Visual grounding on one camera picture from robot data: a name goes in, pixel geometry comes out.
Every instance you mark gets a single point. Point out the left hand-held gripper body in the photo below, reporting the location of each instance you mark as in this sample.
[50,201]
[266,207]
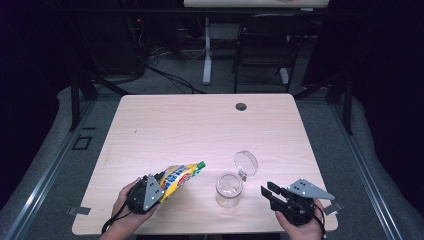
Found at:
[151,195]

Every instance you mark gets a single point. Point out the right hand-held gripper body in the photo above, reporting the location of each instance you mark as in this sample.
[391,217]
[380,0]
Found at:
[300,206]

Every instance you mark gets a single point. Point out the yellow snack packet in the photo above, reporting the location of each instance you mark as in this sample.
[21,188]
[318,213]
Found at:
[178,178]

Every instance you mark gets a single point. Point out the clear jar with hinged lid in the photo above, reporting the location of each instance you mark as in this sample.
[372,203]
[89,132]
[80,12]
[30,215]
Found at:
[229,190]

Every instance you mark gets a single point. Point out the person's right hand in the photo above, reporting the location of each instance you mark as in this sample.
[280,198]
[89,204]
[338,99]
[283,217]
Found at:
[306,231]

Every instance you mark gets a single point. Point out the person's left hand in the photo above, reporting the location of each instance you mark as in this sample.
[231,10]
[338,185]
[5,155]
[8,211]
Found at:
[120,210]

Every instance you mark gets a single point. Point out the gray tape piece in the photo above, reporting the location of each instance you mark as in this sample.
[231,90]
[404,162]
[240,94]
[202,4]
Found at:
[79,210]
[333,208]

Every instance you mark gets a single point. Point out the dark round table grommet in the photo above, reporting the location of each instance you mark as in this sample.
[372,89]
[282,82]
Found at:
[241,106]

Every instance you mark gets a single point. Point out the black metal stand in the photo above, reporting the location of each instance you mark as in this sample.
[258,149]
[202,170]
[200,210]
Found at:
[75,100]
[348,106]

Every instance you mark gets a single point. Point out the wooden desk with white legs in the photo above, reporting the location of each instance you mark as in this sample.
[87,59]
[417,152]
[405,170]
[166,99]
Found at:
[207,50]

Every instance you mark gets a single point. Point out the black chair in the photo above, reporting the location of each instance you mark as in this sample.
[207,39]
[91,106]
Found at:
[266,36]

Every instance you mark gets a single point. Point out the aluminium frame rail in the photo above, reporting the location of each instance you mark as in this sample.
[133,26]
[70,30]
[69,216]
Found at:
[366,173]
[43,180]

